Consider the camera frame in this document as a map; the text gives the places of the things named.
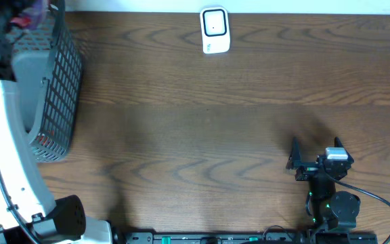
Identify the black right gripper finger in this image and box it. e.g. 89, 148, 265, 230
334, 137, 354, 167
286, 137, 302, 169

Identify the purple snack packet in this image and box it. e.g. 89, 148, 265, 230
10, 0, 49, 31

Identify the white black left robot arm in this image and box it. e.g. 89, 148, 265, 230
0, 1, 120, 243

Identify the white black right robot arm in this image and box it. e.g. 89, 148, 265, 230
286, 137, 360, 243

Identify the grey plastic mesh basket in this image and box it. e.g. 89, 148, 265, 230
0, 0, 83, 163

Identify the black right camera cable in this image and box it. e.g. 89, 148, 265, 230
320, 159, 390, 244

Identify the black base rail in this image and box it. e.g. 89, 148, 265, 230
112, 232, 378, 244

